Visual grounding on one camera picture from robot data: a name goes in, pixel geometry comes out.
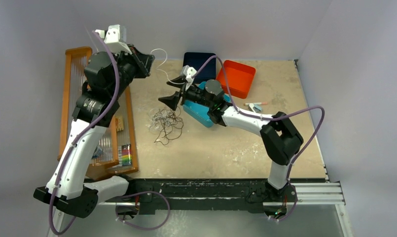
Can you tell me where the orange square bin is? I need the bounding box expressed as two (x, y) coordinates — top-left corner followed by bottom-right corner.
(223, 60), (256, 99)

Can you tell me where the white blue small clip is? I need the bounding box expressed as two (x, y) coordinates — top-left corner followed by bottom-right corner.
(248, 104), (262, 116)

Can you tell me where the aluminium frame rail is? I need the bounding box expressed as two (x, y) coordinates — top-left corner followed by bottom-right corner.
(263, 183), (345, 207)

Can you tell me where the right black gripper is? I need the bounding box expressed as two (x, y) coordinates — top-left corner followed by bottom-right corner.
(159, 77), (213, 112)

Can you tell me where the brown thin cable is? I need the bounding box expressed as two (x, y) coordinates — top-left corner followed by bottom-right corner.
(151, 108), (184, 146)

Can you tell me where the rainbow coloured marker pack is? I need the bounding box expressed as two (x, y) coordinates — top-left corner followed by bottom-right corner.
(118, 144), (132, 166)

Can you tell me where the white orange-tipped marker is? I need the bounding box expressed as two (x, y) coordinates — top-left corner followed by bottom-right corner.
(244, 102), (268, 106)

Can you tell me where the wooden tiered shelf rack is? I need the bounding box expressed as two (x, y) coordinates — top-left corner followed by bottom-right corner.
(58, 46), (140, 181)

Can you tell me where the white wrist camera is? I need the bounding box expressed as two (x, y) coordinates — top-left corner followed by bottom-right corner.
(94, 24), (133, 55)
(181, 65), (197, 91)

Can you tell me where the dark navy square bin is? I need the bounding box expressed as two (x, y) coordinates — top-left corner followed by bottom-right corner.
(183, 52), (216, 84)

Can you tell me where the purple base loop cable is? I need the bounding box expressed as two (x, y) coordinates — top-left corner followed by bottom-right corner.
(114, 191), (171, 231)

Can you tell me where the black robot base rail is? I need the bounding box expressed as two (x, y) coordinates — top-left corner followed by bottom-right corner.
(109, 178), (296, 217)

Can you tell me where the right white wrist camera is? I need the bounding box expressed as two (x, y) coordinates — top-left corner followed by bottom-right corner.
(181, 65), (197, 91)

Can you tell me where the small wooden block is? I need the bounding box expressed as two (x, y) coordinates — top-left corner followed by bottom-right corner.
(115, 117), (124, 132)

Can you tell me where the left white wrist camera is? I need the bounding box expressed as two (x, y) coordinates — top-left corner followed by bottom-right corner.
(94, 24), (133, 55)

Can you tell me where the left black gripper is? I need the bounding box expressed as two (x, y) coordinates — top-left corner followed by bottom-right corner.
(109, 43), (154, 99)

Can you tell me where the light blue square bin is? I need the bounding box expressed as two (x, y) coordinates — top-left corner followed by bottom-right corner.
(182, 79), (232, 127)

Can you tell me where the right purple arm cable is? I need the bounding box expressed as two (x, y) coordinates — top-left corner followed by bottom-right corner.
(191, 55), (325, 184)

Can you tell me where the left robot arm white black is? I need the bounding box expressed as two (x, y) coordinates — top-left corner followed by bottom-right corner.
(34, 45), (155, 218)

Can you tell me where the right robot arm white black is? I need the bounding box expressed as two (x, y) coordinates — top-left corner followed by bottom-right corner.
(158, 79), (304, 201)

